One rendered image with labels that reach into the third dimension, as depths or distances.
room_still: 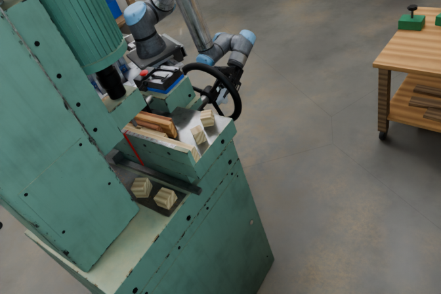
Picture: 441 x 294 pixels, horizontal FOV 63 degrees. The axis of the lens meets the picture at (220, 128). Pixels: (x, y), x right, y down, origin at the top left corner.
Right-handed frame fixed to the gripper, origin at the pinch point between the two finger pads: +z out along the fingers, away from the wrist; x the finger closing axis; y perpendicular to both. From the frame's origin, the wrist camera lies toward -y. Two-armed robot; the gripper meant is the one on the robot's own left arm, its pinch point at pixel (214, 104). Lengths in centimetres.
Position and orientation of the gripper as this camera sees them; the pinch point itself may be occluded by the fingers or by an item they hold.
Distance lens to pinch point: 152.1
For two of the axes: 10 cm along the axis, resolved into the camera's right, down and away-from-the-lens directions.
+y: 5.0, 3.2, 8.1
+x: -7.7, -2.6, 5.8
